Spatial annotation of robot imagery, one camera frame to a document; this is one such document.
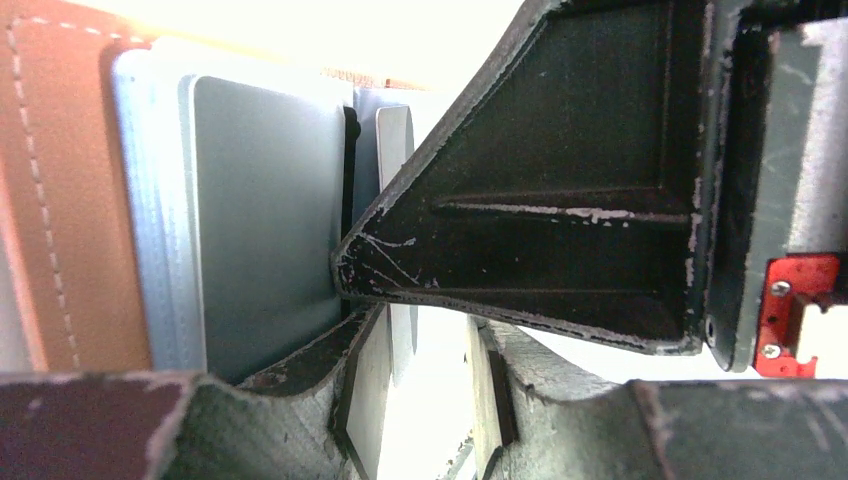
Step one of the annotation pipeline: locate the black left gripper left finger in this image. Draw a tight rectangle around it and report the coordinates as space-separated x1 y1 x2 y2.
1 304 386 479

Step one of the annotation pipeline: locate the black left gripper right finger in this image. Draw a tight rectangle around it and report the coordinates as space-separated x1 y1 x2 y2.
466 316 847 479

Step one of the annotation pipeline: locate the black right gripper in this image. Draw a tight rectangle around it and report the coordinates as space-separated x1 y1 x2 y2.
705 1 847 378

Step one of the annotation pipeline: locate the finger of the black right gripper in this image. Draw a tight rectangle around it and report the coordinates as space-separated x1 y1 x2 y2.
331 1 711 355

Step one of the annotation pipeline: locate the tan leather card holder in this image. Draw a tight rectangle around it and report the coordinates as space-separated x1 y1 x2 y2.
0 0 458 382

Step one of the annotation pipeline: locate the black credit card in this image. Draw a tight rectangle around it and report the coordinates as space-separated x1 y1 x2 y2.
191 76 353 384

